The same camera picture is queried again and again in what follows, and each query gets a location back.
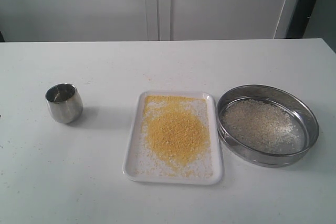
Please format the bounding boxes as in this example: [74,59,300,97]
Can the round metal sieve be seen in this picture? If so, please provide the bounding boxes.
[217,84,319,168]

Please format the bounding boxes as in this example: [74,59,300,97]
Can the fine yellow sifted grains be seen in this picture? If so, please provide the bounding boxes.
[134,95,213,179]

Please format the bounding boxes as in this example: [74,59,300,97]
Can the yellow and white grains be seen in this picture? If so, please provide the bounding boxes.
[221,99,305,154]

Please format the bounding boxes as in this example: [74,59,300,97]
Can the white cabinet doors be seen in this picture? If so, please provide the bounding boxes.
[1,0,298,42]

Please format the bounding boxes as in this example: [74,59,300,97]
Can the white square tray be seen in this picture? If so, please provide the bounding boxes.
[123,91,223,185]

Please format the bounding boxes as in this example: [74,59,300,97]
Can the stainless steel cup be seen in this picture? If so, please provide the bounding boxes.
[45,83,83,124]

